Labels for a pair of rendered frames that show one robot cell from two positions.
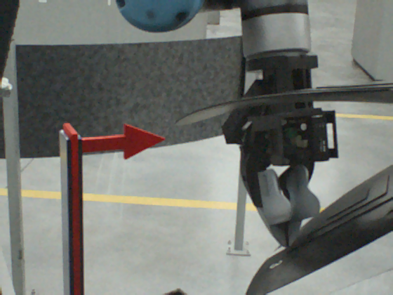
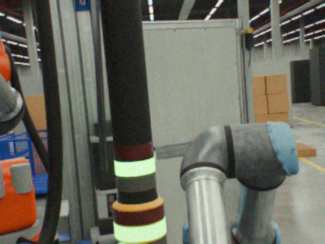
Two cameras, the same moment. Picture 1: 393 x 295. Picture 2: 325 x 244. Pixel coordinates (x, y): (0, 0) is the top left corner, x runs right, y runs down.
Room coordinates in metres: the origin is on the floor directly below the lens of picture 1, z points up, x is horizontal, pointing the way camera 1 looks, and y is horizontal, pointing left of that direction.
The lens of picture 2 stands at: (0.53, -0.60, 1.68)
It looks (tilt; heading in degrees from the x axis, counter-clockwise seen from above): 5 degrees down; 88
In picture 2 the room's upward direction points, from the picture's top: 5 degrees counter-clockwise
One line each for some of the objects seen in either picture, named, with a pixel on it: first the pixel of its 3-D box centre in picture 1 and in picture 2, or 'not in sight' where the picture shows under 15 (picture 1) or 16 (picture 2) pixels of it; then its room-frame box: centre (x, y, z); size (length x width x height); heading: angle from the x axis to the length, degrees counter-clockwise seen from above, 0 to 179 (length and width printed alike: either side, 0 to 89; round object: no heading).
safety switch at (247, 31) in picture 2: not in sight; (244, 48); (1.20, 1.98, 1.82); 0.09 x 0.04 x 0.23; 24
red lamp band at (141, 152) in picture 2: not in sight; (133, 149); (0.53, -0.24, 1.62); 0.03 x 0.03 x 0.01
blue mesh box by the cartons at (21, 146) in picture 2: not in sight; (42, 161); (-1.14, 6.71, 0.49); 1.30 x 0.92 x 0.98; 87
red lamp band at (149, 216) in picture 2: not in sight; (138, 210); (0.53, -0.24, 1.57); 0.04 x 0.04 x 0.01
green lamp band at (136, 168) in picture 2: not in sight; (134, 165); (0.53, -0.24, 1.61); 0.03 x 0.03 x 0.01
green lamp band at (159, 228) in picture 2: not in sight; (140, 225); (0.53, -0.24, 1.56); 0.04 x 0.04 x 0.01
